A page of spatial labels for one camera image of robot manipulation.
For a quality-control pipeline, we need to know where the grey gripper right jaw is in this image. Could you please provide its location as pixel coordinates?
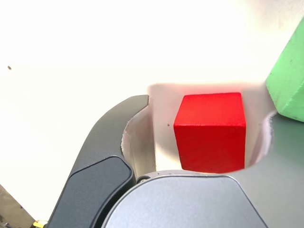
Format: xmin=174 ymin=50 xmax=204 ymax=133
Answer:
xmin=102 ymin=111 xmax=304 ymax=228

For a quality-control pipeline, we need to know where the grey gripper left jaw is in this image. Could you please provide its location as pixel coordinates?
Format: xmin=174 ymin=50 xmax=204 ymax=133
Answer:
xmin=47 ymin=94 xmax=158 ymax=228

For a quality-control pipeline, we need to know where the red cube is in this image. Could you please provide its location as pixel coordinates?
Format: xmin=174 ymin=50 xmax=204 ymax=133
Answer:
xmin=173 ymin=92 xmax=247 ymax=173

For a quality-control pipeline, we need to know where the green cube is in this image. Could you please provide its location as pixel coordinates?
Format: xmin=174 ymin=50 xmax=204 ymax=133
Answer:
xmin=265 ymin=16 xmax=304 ymax=123

